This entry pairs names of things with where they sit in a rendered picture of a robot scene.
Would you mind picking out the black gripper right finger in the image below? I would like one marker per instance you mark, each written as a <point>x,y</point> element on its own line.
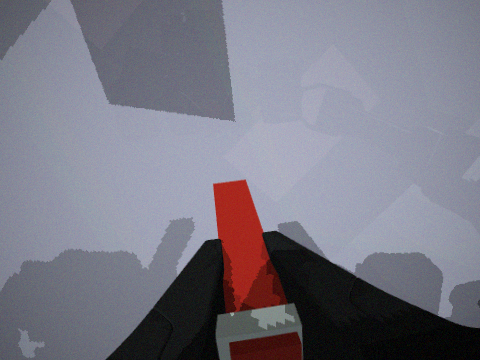
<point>345,318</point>

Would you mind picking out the red peg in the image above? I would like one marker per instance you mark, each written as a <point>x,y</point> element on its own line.
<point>258,323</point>

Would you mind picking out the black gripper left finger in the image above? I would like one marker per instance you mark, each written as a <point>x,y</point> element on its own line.
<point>182,324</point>

